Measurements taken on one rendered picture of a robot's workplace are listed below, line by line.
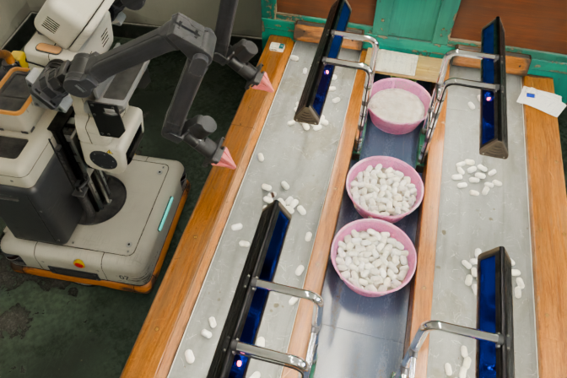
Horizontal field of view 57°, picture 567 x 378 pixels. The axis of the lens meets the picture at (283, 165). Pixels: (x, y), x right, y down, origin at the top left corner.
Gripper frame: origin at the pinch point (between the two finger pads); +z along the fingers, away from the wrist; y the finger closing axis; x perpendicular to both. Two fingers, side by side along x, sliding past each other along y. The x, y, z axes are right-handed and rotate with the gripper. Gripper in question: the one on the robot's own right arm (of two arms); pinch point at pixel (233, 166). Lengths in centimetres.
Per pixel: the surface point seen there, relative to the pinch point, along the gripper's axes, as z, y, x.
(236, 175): 5.8, 3.7, 7.7
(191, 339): 11, -55, 6
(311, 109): 2.0, 8.8, -33.8
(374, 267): 47, -19, -25
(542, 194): 84, 22, -61
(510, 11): 53, 88, -69
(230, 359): 1, -69, -34
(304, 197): 25.9, 2.1, -7.1
